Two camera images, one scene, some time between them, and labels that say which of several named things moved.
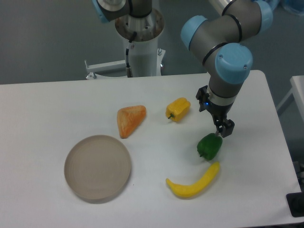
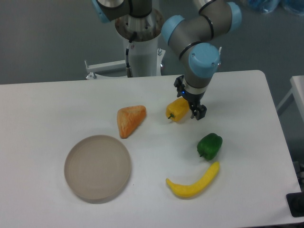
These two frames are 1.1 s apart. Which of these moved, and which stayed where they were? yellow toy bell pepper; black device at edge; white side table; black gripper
Moved: black gripper
Stayed: yellow toy bell pepper; white side table; black device at edge
